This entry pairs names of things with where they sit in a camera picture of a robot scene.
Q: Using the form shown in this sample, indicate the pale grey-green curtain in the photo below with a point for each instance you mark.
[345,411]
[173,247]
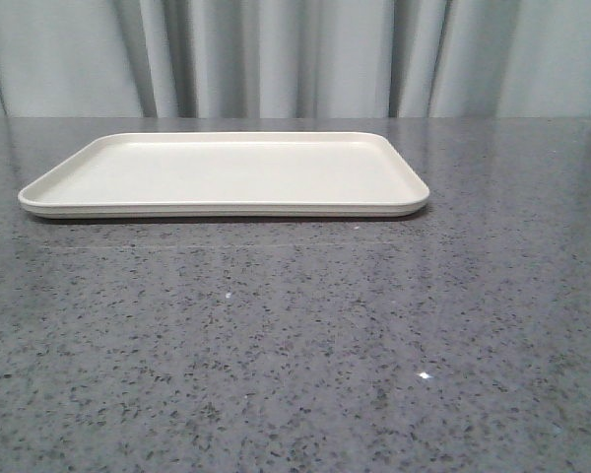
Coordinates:
[288,59]

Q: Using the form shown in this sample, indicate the cream rectangular plastic tray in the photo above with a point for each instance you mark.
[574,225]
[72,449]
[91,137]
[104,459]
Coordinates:
[221,174]

